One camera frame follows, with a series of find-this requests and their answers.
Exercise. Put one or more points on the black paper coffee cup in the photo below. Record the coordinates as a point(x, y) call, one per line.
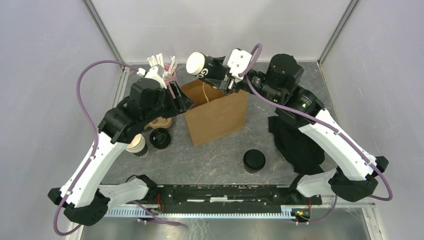
point(253, 169)
point(206, 68)

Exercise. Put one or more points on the brown cardboard cup carrier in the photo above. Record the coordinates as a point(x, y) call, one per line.
point(160, 122)

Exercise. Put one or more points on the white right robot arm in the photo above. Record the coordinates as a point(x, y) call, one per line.
point(326, 159)

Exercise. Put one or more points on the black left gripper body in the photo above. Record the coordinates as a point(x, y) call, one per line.
point(170, 106)

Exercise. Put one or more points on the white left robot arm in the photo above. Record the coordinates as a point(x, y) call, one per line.
point(84, 200)

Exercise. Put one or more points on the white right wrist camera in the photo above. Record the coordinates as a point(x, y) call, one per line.
point(237, 61)

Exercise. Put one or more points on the stack of paper cups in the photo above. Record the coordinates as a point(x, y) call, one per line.
point(138, 146)

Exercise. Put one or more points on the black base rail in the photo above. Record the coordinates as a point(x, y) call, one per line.
point(218, 198)

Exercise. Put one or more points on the brown paper bag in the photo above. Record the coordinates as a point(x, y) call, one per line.
point(214, 114)

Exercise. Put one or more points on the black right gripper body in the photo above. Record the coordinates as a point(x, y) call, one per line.
point(227, 85)

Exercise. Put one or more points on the black cloth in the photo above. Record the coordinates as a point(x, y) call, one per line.
point(304, 154)

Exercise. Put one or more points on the pink straw holder cup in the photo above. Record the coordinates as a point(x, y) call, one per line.
point(173, 74)

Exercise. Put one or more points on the white wrapped straws bundle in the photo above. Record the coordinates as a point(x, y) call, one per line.
point(158, 59)

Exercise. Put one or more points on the stack of black lids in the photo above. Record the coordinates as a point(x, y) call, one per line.
point(160, 138)

